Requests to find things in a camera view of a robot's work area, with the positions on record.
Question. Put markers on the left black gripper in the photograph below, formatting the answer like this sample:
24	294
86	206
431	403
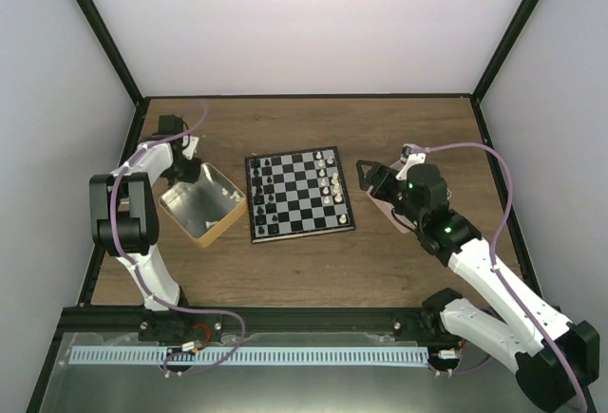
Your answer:
192	176

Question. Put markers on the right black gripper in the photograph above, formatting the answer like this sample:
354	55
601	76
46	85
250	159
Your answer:
384	173

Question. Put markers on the gold metal tin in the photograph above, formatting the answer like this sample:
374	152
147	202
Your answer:
213	197

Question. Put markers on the black and silver chessboard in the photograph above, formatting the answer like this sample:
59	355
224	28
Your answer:
289	194

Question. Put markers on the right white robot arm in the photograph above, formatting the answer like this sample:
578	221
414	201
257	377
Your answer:
551	357

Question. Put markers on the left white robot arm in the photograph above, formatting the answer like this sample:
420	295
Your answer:
123	214

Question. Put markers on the pink embossed metal tin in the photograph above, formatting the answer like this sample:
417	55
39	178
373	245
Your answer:
394	216

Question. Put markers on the light blue slotted strip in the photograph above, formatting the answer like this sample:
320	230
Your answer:
254	356

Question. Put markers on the metal sheet cover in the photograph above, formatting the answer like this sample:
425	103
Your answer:
477	384

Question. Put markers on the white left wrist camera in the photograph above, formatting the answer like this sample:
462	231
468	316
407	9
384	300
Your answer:
190	148

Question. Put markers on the black enclosure frame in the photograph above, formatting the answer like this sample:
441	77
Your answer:
360	127

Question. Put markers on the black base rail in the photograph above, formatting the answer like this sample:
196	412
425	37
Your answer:
402	324

